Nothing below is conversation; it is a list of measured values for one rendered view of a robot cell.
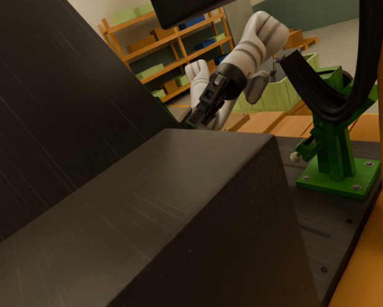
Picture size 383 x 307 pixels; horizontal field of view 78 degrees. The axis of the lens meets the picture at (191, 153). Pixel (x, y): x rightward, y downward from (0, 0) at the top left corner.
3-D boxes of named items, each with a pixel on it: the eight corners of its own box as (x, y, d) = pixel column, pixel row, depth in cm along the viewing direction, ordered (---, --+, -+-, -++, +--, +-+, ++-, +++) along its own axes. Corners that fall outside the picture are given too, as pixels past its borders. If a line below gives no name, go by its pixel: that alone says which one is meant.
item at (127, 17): (239, 66, 668) (213, -25, 573) (152, 117, 561) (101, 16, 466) (227, 67, 713) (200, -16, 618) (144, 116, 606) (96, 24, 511)
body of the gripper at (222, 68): (214, 80, 56) (192, 107, 53) (221, 52, 48) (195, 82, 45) (242, 96, 55) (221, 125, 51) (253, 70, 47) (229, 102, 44)
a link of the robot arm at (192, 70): (182, 68, 108) (196, 102, 115) (201, 59, 105) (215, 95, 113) (183, 65, 116) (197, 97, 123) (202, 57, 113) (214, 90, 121)
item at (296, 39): (257, 61, 629) (252, 44, 611) (279, 49, 652) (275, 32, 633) (294, 56, 526) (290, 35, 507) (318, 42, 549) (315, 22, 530)
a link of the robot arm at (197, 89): (186, 131, 78) (185, 96, 97) (212, 140, 80) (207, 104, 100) (197, 108, 72) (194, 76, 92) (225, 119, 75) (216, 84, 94)
